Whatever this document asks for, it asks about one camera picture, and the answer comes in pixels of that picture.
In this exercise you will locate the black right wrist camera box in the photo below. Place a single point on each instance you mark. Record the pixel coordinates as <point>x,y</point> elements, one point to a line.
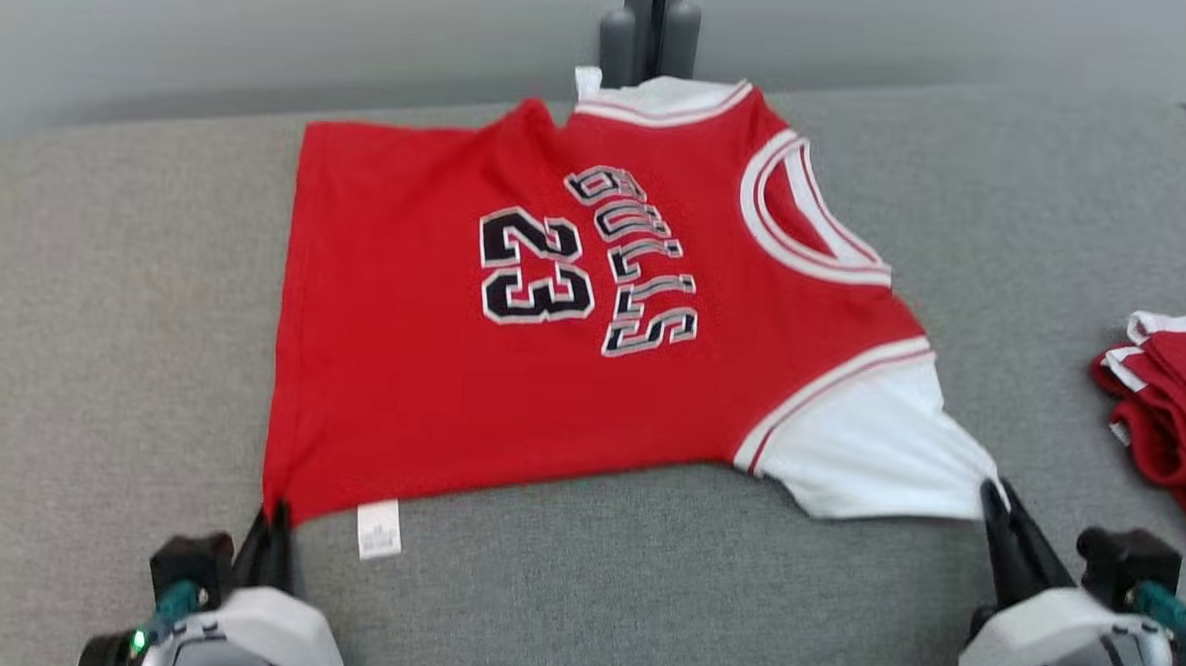
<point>1129,562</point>

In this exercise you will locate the grey cylindrical post foot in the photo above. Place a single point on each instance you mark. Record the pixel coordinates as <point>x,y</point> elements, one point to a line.
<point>616,49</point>
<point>682,37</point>

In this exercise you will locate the red basketball jersey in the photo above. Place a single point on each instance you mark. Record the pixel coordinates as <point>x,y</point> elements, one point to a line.
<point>401,365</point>

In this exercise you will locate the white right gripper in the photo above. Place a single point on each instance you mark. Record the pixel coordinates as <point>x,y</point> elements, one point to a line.
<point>1020,642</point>

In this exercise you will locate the stack of folded red clothes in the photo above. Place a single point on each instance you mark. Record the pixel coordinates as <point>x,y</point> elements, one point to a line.
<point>1181,399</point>

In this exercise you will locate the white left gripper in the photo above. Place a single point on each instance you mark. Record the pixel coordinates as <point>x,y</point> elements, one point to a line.
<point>260,629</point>

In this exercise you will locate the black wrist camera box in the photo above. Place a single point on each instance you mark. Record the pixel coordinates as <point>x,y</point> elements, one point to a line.
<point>188,556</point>
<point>1129,562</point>

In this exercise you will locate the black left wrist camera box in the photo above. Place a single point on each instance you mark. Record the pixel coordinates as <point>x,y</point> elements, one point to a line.
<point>188,556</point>

